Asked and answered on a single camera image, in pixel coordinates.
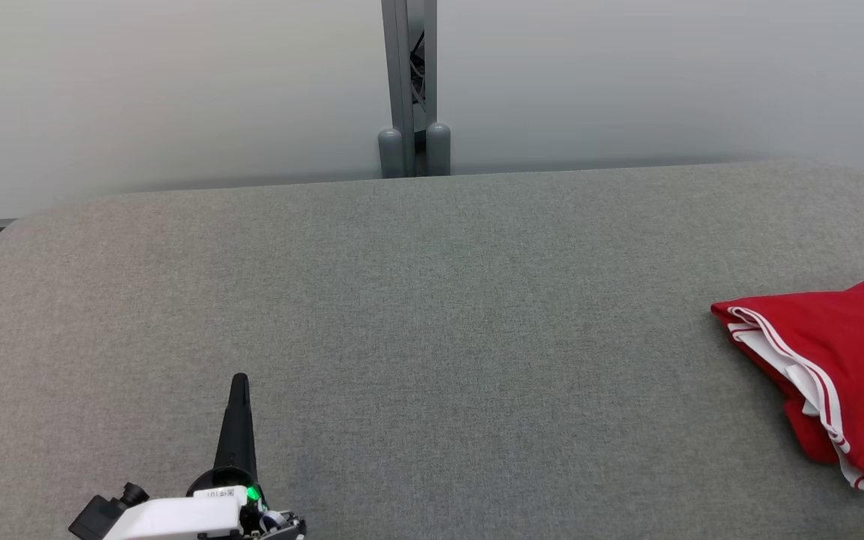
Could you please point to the grey metal post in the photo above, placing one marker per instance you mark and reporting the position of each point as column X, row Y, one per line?
column 400, row 67

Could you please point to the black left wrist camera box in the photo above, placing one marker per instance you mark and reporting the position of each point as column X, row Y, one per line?
column 102, row 514

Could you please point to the grey rounded cylinder cap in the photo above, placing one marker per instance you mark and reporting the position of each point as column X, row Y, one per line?
column 438, row 150
column 391, row 154

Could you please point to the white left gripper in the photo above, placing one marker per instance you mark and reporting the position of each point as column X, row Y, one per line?
column 177, row 519

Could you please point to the red white polo shirt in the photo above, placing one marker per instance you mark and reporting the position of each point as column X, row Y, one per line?
column 859, row 337

